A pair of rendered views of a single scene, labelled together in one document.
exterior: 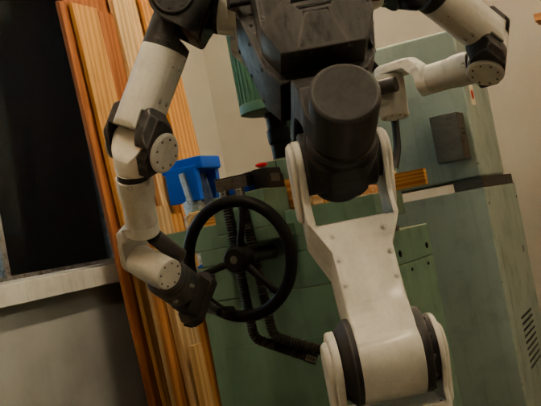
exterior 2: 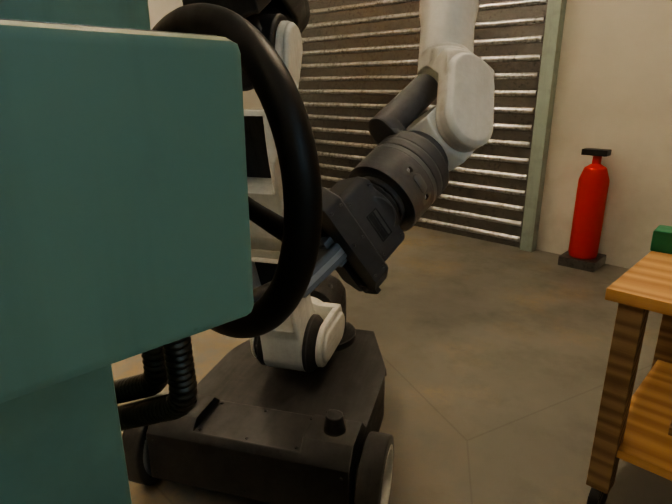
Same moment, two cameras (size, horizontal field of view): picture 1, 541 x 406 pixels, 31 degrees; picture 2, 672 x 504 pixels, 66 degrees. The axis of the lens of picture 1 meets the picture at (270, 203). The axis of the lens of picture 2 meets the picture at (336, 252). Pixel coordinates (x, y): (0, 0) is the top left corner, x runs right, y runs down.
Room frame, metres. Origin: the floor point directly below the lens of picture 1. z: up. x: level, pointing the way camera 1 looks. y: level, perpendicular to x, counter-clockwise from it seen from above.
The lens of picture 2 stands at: (2.59, 0.36, 0.89)
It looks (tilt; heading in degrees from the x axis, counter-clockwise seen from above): 18 degrees down; 200
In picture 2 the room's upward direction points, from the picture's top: straight up
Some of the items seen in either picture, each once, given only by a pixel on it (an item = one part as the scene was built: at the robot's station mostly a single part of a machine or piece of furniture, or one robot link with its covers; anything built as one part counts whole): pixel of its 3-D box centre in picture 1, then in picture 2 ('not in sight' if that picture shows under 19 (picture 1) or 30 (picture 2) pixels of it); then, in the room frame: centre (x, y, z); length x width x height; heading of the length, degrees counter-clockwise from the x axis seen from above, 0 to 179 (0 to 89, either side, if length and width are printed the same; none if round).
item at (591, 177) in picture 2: not in sight; (589, 208); (-0.27, 0.71, 0.30); 0.19 x 0.18 x 0.60; 157
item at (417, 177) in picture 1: (309, 199); not in sight; (2.48, -0.10, 0.92); 0.62 x 0.02 x 0.04; 64
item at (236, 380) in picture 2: not in sight; (294, 368); (1.51, -0.15, 0.19); 0.64 x 0.52 x 0.33; 4
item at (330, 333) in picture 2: not in sight; (298, 332); (1.48, -0.15, 0.28); 0.21 x 0.20 x 0.13; 4
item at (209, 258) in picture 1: (289, 243); not in sight; (2.45, -0.03, 0.82); 0.40 x 0.21 x 0.04; 64
